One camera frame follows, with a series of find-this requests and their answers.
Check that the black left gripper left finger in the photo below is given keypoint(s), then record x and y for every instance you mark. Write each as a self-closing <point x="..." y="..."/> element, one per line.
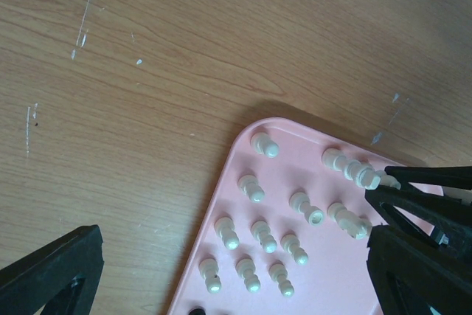
<point x="62" y="277"/>

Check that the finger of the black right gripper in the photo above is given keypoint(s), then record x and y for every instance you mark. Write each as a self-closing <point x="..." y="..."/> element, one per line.
<point x="456" y="177"/>
<point x="449" y="215"/>

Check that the black chess piece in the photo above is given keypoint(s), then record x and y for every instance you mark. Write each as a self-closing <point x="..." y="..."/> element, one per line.
<point x="197" y="311"/>

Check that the white chess king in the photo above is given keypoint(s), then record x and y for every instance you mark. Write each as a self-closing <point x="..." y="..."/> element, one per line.
<point x="361" y="173"/>

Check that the white chess rook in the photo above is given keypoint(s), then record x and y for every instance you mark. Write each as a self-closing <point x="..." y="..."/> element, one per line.
<point x="300" y="202"/>

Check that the white corner pawn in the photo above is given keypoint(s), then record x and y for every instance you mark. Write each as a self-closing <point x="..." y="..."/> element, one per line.
<point x="264" y="145"/>

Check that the pink plastic tray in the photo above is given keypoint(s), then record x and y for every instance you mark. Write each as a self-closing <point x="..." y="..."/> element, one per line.
<point x="287" y="228"/>

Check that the white chess queen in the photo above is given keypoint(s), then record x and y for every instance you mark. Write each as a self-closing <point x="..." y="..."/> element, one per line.
<point x="388" y="180"/>

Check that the white chess knight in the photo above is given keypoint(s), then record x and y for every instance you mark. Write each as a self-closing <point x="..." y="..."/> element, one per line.
<point x="355" y="226"/>

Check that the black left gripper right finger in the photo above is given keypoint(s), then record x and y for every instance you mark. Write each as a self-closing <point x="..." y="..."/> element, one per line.
<point x="410" y="277"/>

